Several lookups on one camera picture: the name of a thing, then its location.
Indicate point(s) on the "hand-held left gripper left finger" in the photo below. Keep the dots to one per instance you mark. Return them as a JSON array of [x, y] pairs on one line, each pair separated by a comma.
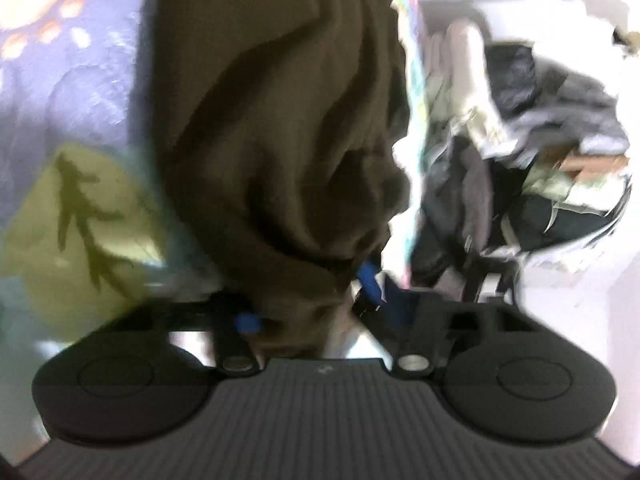
[[247, 322]]

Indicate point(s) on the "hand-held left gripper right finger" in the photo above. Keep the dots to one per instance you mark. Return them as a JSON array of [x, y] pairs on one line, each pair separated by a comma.
[[370, 285]]

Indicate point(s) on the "dark brown sweater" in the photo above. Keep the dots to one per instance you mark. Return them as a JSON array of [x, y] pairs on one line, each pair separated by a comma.
[[275, 135]]

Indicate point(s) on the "basket of mixed clothes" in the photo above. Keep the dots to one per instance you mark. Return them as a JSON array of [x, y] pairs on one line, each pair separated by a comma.
[[525, 185]]

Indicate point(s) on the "floral quilt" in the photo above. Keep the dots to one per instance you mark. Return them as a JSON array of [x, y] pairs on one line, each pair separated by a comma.
[[65, 60]]

